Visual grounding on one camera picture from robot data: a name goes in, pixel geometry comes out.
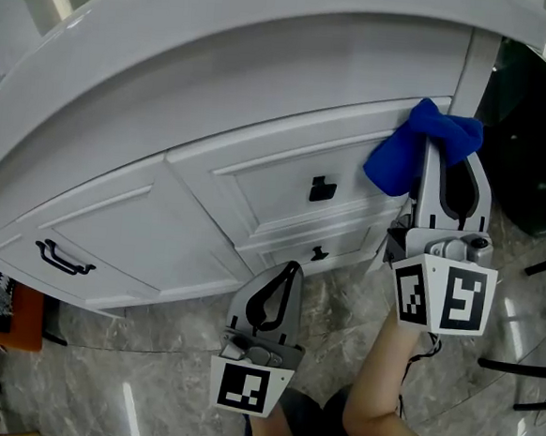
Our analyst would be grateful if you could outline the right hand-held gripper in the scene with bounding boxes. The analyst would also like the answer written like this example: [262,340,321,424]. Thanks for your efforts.
[376,130,510,340]

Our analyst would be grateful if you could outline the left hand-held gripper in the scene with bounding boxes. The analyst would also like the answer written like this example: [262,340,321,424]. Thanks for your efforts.
[205,253,313,423]

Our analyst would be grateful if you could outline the small white drawer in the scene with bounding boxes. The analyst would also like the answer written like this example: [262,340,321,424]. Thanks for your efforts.
[233,193,414,286]

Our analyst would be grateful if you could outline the blue cloth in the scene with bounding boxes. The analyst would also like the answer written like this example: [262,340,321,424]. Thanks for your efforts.
[360,93,488,204]

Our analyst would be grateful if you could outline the white cabinet door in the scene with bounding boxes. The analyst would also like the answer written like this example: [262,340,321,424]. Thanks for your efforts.
[0,233,133,318]
[158,75,456,255]
[10,143,263,315]

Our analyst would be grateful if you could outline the person's right forearm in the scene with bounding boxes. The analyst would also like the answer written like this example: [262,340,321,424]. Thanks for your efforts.
[340,307,445,436]

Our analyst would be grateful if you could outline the white round table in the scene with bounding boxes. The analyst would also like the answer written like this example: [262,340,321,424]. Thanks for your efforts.
[466,0,546,240]

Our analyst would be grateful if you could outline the person's legs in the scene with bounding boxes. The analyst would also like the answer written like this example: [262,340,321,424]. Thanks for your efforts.
[277,380,369,436]

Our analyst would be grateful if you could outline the grey chair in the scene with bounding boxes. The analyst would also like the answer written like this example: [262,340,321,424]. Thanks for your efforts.
[474,242,546,413]

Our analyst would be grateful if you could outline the white vanity cabinet with sink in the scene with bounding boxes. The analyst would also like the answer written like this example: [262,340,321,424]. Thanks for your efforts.
[0,0,546,349]

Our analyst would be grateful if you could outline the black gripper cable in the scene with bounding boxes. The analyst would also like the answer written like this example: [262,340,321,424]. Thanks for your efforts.
[396,330,444,424]

